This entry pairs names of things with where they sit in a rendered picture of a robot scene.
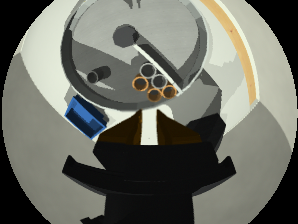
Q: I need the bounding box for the bronze bushing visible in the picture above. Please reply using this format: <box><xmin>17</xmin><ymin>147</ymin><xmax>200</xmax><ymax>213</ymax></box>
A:
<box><xmin>161</xmin><ymin>81</ymin><xmax>177</xmax><ymax>99</ymax></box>
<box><xmin>147</xmin><ymin>84</ymin><xmax>162</xmax><ymax>102</ymax></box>
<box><xmin>133</xmin><ymin>73</ymin><xmax>148</xmax><ymax>91</ymax></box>

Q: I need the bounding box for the grey metal sleeve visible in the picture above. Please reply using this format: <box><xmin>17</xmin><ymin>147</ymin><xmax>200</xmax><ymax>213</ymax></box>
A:
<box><xmin>151</xmin><ymin>71</ymin><xmax>167</xmax><ymax>89</ymax></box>
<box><xmin>86</xmin><ymin>68</ymin><xmax>104</xmax><ymax>84</ymax></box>
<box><xmin>140</xmin><ymin>61</ymin><xmax>156</xmax><ymax>79</ymax></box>

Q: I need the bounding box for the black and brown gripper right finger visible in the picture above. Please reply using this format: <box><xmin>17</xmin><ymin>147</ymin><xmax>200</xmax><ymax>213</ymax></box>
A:
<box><xmin>156</xmin><ymin>109</ymin><xmax>202</xmax><ymax>145</ymax></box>

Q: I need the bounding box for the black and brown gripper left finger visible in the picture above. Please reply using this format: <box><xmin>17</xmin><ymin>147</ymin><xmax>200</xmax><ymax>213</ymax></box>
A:
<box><xmin>96</xmin><ymin>109</ymin><xmax>142</xmax><ymax>145</ymax></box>

